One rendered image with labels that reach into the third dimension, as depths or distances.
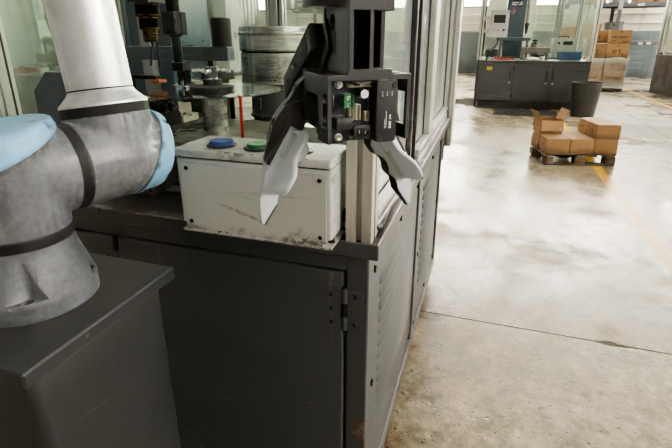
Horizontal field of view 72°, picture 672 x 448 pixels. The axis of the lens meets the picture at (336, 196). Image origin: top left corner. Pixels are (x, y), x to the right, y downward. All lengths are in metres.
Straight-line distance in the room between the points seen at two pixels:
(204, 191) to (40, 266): 0.28
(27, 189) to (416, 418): 1.23
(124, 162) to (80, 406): 0.31
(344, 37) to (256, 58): 1.49
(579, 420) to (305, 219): 1.17
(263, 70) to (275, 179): 1.44
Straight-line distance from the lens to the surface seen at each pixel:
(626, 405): 1.80
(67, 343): 0.63
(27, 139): 0.63
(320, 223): 0.74
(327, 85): 0.35
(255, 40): 1.84
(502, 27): 7.69
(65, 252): 0.68
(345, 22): 0.36
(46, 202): 0.65
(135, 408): 0.79
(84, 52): 0.70
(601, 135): 4.59
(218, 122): 1.19
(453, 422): 1.55
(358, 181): 0.75
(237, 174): 0.77
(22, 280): 0.68
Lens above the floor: 1.08
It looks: 19 degrees down
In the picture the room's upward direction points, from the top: straight up
